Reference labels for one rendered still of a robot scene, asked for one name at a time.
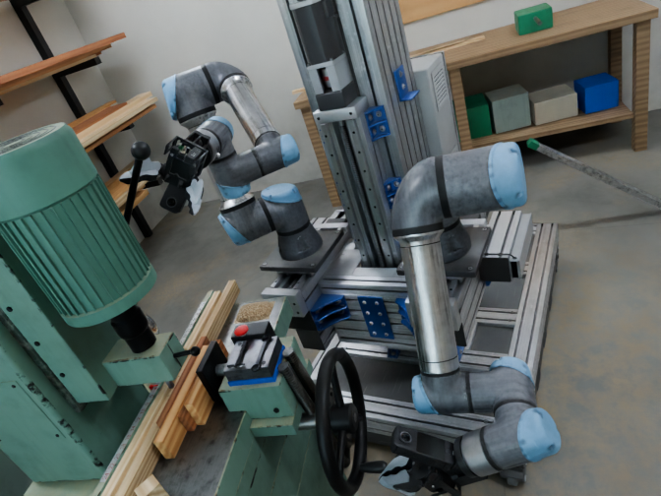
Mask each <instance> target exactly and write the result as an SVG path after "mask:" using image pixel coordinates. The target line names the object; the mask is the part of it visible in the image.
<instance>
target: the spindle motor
mask: <svg viewBox="0 0 661 496"><path fill-rule="evenodd" d="M0 234H1V235H2V236H3V238H4V239H5V241H6V242H7V243H8V245H9V246H10V247H11V249H12V250H13V251H14V253H15V254H16V255H17V257H18V258H19V259H20V261H21V262H22V263H23V265H24V266H25V267H26V269H27V270H28V271H29V273H30V275H31V276H32V277H33V279H34V280H35V281H36V283H37V284H38V285H39V287H40V288H41V289H42V291H43V292H44V293H45V295H46V296H47V297H48V299H49V300H50V301H51V303H52V304H53V305H54V307H55V308H56V310H57V311H58V312H59V314H60V315H61V317H62V318H63V319H64V321H65V322H66V323H67V324H68V325H69V326H71V327H75V328H82V327H89V326H93V325H96V324H99V323H102V322H105V321H107V320H109V319H112V318H114V317H116V316H118V315H119V314H121V313H123V312H124V311H126V310H128V309H129V308H131V307H132V306H134V305H135V304H136V303H137V302H139V301H140V300H141V299H142V298H143V297H144V296H145V295H146V294H147V293H148V292H149V291H150V290H151V288H152V287H153V285H154V284H155V281H156V277H157V274H156V271H155V269H154V268H153V266H152V264H151V263H150V260H149V259H148V257H147V255H146V253H145V252H144V250H143V248H142V247H141V245H140V243H139V241H138V240H137V238H136V236H135V235H134V233H133V231H132V229H131V228H130V226H129V224H128V223H127V221H126V220H125V218H124V217H123V215H122V213H121V212H120V210H119V208H118V206H117V205H116V203H115V201H114V200H113V198H112V196H111V194H110V193H109V191H108V189H107V188H106V186H105V184H104V182H103V181H102V179H101V177H100V176H99V174H98V173H97V170H96V168H95V167H94V165H93V163H92V162H91V160H90V157H89V156H88V154H87V152H86V151H85V149H84V147H83V145H82V144H81V142H80V140H79V139H78V137H77V135H76V133H75V132H74V130H73V128H71V127H70V126H68V125H67V124H66V123H63V122H62V123H56V124H52V125H48V126H45V127H41V128H38V129H35V130H33V131H30V132H27V133H24V134H23V135H20V136H17V137H15V138H12V139H10V140H7V141H5V142H3V143H0Z"/></svg>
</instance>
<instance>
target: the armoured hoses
mask: <svg viewBox="0 0 661 496"><path fill-rule="evenodd" d="M282 355H283V357H284V358H285V359H287V360H288V361H289V362H287V361H283V362H281V363H280V364H279V365H278V367H277V370H278V372H279V373H280V374H282V375H283V376H284V378H285V380H286V381H287V382H288V384H289V386H290V388H291V390H292V392H293V393H294V394H295V396H296V398H297V400H298V402H299V403H300V405H301V406H302V407H303V409H304V411H305V412H306V414H308V415H312V414H314V413H315V405H314V403H315V392H316V385H315V383H314V381H313V380H312V378H311V377H310V375H309V373H308V372H307V370H306V368H305V367H304V365H303V364H302V362H301V360H300V359H299V357H298V355H297V354H296V352H295V351H294V349H293V347H291V346H290V347H287V348H285V349H284V351H283V352H282ZM289 363H290V364H289ZM292 368H293V369H292ZM293 370H294V371H293ZM294 372H295V373H296V375H297V376H298V377H297V376H296V375H295V373H294ZM298 378H299V379H298ZM299 380H300V381H299ZM300 382H301V383H300ZM307 393H308V394H307ZM332 433H333V432H332ZM332 433H331V435H332ZM333 434H334V433H333ZM337 435H338V434H336V435H335V434H334V436H335V438H336V439H337ZM335 438H334V437H333V435H332V442H333V447H334V452H335V456H336V451H337V442H336V440H335ZM351 446H352V433H351V434H347V435H346V444H345V453H344V468H347V467H348V466H349V465H350V448H351Z"/></svg>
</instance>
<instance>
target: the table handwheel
mask: <svg viewBox="0 0 661 496"><path fill-rule="evenodd" d="M337 361H338V362H339V363H340V364H341V366H342V368H343V370H344V372H345V375H346V378H347V381H348V384H349V388H350V393H351V397H352V403H344V400H343V396H342V392H341V388H340V386H339V381H338V377H337V372H336V367H335V364H336V362H337ZM331 385H332V389H333V394H334V399H335V403H334V404H333V405H332V406H331V407H330V393H331ZM304 430H316V434H317V442H318V448H319V453H320V458H321V462H322V466H323V469H324V472H325V475H326V478H327V480H328V482H329V484H330V486H331V488H332V489H333V491H334V492H335V493H336V494H338V495H339V496H352V495H354V494H355V493H356V492H357V491H358V489H359V487H360V485H361V483H362V480H363V477H364V472H360V469H359V465H360V464H363V463H365V462H366V460H367V418H366V408H365V402H364V396H363V391H362V386H361V382H360V378H359V375H358V372H357V369H356V366H355V364H354V362H353V360H352V358H351V356H350V355H349V354H348V352H347V351H346V350H344V349H343V348H340V347H333V348H331V349H330V350H329V351H328V352H327V353H326V354H325V355H324V357H323V359H322V362H321V364H320V367H319V371H318V376H317V383H316V392H315V413H314V414H312V415H308V414H306V412H302V416H301V420H300V424H299V428H298V431H304ZM331 432H333V433H334V434H335V435H336V434H338V435H337V451H336V456H335V452H334V447H333V442H332V435H331ZM351 433H355V449H354V459H353V465H352V469H351V472H350V475H349V477H348V479H347V481H346V480H345V479H344V478H343V469H344V453H345V444H346V435H347V434H351Z"/></svg>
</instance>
